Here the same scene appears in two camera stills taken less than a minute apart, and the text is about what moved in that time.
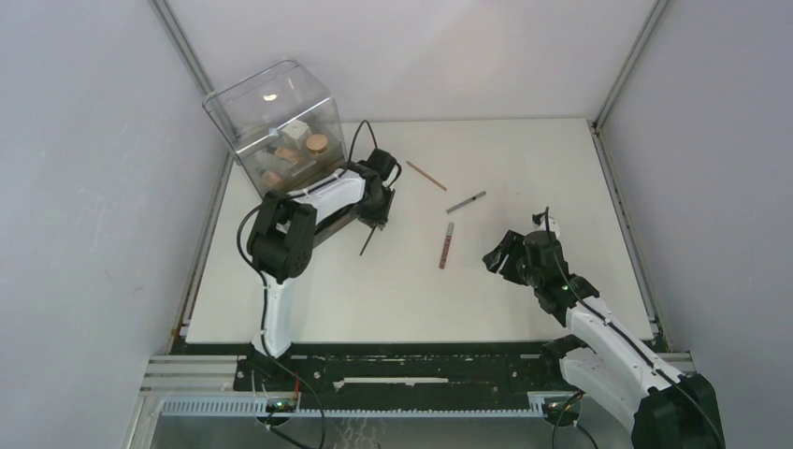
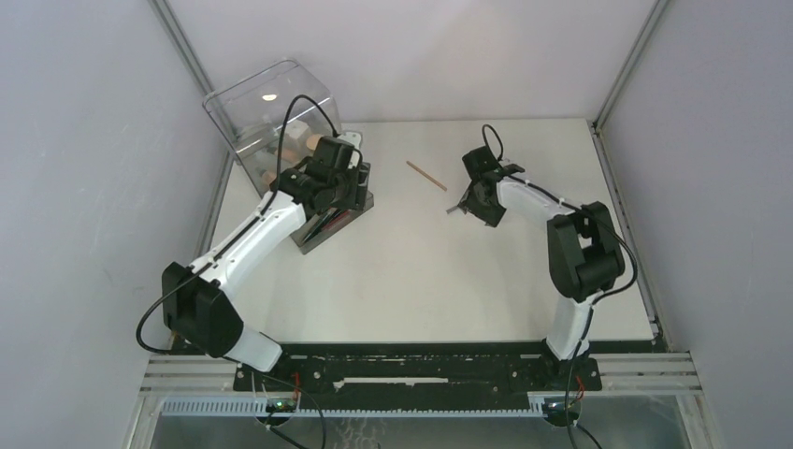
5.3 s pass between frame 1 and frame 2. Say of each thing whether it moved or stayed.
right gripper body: moved
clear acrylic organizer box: stayed
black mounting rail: stayed
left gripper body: moved
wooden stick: stayed
